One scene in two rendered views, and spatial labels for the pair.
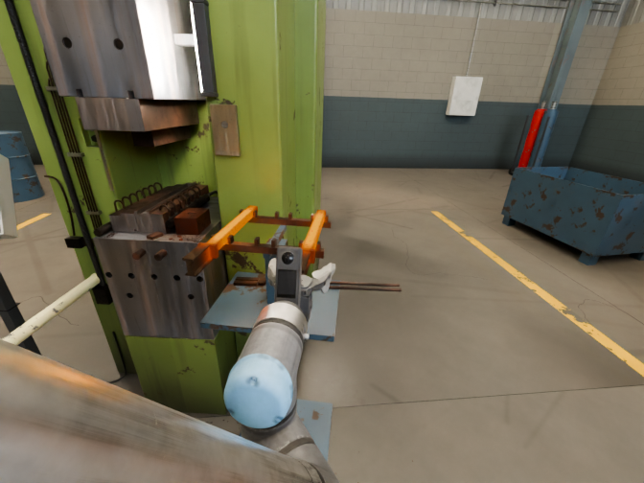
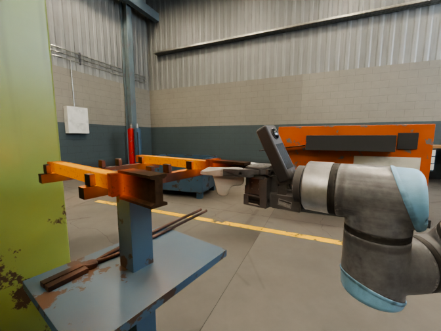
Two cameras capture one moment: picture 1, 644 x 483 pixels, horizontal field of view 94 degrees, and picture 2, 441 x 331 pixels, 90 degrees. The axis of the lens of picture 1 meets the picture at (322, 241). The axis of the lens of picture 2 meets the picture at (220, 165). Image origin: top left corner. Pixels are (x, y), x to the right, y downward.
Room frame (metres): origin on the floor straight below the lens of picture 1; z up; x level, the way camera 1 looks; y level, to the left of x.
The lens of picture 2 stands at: (0.36, 0.50, 1.10)
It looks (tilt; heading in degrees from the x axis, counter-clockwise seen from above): 7 degrees down; 300
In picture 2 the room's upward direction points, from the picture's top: straight up
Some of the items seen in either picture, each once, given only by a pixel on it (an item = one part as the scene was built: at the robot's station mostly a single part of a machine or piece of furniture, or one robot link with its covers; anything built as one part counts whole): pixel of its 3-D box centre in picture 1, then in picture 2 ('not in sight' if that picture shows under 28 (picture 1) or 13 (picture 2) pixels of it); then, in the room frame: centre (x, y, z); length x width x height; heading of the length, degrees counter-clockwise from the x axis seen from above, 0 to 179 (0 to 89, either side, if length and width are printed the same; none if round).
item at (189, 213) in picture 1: (193, 220); not in sight; (1.06, 0.49, 0.95); 0.12 x 0.09 x 0.07; 178
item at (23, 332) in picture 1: (56, 308); not in sight; (0.92, 1.02, 0.62); 0.44 x 0.05 x 0.05; 178
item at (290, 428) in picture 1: (271, 427); (378, 261); (0.31, 0.07, 0.90); 0.12 x 0.09 x 0.12; 35
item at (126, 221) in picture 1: (167, 204); not in sight; (1.21, 0.67, 0.96); 0.42 x 0.20 x 0.09; 178
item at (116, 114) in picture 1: (149, 112); not in sight; (1.21, 0.67, 1.32); 0.42 x 0.20 x 0.10; 178
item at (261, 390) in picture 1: (266, 370); (375, 195); (0.32, 0.08, 1.01); 0.12 x 0.09 x 0.10; 174
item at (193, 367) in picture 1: (203, 333); not in sight; (1.22, 0.61, 0.23); 0.56 x 0.38 x 0.47; 178
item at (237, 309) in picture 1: (278, 301); (137, 266); (0.82, 0.14, 0.76); 0.40 x 0.30 x 0.02; 84
